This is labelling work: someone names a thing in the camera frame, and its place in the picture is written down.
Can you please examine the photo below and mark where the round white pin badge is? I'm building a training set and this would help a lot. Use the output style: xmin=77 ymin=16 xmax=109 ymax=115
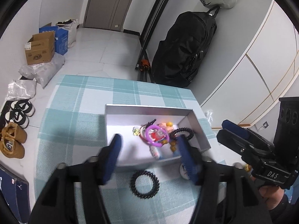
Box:
xmin=179 ymin=163 xmax=195 ymax=180

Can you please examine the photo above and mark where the purple coil hair tie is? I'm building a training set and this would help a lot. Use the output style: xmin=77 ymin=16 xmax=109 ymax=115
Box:
xmin=144 ymin=124 xmax=170 ymax=148

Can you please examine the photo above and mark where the black coil hair tie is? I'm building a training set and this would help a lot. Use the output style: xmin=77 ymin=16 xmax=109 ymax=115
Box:
xmin=169 ymin=127 xmax=195 ymax=141
xmin=130 ymin=170 xmax=161 ymax=199

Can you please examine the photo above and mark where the person's right hand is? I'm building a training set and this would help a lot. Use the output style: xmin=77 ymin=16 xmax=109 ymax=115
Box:
xmin=258 ymin=186 xmax=289 ymax=213

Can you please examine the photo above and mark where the yellow flower hair clip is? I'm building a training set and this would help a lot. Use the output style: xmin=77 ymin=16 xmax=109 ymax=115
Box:
xmin=133 ymin=127 xmax=140 ymax=136

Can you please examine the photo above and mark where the pink pig hair clip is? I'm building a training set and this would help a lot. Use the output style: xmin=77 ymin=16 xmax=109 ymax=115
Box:
xmin=158 ymin=122 xmax=174 ymax=133

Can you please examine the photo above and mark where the silver cardboard box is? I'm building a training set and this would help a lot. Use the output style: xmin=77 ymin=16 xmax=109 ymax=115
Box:
xmin=105 ymin=104 xmax=211 ymax=169

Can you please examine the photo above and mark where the teal plaid tablecloth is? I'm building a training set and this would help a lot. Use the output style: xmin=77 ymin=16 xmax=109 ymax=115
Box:
xmin=34 ymin=75 xmax=225 ymax=223

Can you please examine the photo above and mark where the white wardrobe cabinet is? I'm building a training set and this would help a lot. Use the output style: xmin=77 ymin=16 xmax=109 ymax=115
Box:
xmin=201 ymin=1 xmax=298 ymax=130

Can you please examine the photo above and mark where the large black duffel bag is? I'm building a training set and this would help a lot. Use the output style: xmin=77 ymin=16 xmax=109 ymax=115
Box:
xmin=152 ymin=5 xmax=221 ymax=88

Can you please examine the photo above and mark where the black tripod stand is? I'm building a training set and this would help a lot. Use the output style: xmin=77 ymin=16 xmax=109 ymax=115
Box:
xmin=135 ymin=0 xmax=169 ymax=83

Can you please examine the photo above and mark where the black white sneaker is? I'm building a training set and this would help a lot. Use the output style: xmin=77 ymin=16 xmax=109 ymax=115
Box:
xmin=4 ymin=109 xmax=29 ymax=128
xmin=10 ymin=99 xmax=36 ymax=117

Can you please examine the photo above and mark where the tan suede shoe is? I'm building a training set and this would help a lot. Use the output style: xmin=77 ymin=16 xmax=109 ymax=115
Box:
xmin=1 ymin=136 xmax=25 ymax=159
xmin=1 ymin=122 xmax=27 ymax=144

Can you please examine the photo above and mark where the blue jordan shoe box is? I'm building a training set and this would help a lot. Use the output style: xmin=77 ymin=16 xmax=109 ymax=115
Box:
xmin=0 ymin=165 xmax=31 ymax=223

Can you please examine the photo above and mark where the grey plastic mailer bag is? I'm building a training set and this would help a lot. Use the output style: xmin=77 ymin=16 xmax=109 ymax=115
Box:
xmin=19 ymin=53 xmax=65 ymax=89

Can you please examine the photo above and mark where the clear plastic bag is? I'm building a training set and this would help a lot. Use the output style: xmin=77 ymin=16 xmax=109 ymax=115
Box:
xmin=6 ymin=80 xmax=36 ymax=101

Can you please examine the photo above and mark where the brown cardboard box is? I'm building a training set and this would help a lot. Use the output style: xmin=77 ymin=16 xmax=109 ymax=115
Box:
xmin=24 ymin=31 xmax=55 ymax=65

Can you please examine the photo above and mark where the blue cardboard box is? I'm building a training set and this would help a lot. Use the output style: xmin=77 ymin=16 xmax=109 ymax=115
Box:
xmin=39 ymin=26 xmax=68 ymax=55

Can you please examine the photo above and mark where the white shopping bag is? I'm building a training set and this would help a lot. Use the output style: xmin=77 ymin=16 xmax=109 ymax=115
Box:
xmin=56 ymin=19 xmax=79 ymax=48

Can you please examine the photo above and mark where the grey wooden door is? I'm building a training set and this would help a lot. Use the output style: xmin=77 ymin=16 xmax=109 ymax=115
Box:
xmin=83 ymin=0 xmax=132 ymax=31

